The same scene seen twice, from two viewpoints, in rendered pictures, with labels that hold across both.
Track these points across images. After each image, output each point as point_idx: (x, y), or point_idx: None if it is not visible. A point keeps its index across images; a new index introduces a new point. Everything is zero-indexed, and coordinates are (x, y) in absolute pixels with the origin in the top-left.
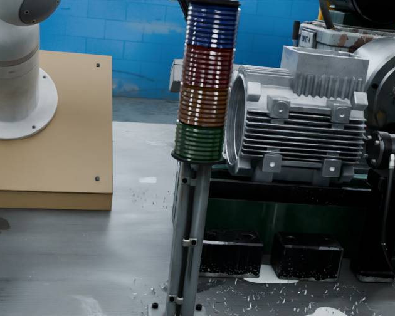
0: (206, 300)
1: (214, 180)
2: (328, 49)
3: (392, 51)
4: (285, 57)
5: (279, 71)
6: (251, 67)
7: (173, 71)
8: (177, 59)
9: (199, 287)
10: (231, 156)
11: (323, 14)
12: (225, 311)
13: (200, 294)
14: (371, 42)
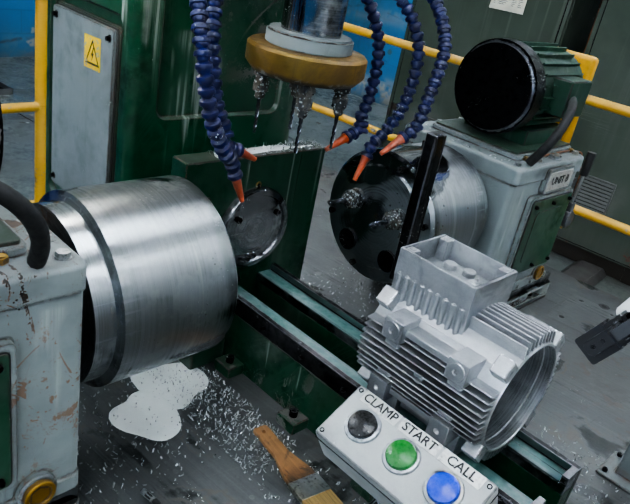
0: (584, 475)
1: (550, 446)
2: (68, 302)
3: (215, 220)
4: (484, 296)
5: (510, 309)
6: (539, 328)
7: (497, 501)
8: (493, 483)
9: (577, 488)
10: (490, 445)
11: (49, 243)
12: (578, 460)
13: (584, 482)
14: (117, 231)
